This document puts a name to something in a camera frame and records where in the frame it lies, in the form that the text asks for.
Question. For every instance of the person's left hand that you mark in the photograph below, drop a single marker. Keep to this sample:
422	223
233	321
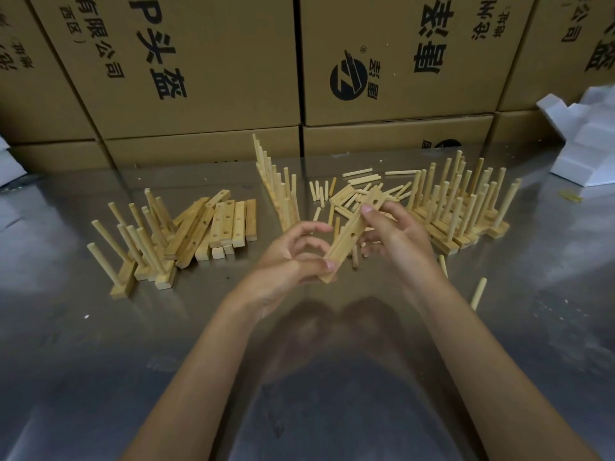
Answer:
269	283

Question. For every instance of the person's right hand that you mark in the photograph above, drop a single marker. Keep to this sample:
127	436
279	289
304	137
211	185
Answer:
408	249

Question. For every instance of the pile of drilled wooden bars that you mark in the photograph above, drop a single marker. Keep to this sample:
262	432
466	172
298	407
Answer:
226	220

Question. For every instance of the pile of wooden dowels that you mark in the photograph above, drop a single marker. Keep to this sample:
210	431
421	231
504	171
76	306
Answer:
343	195

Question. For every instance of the person's left forearm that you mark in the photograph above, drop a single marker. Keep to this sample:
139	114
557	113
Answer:
192	388

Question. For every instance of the person's right forearm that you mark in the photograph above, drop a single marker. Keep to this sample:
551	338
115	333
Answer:
504	379

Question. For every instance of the stack of white foam blocks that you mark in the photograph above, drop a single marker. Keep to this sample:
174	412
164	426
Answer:
9	170
586	153

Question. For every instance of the clear tape patch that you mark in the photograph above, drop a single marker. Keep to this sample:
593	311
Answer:
161	363

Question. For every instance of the shiny metal table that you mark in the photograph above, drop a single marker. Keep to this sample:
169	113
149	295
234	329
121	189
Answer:
72	355

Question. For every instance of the stack of brown cardboard boxes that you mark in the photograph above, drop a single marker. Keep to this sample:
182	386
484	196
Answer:
216	67

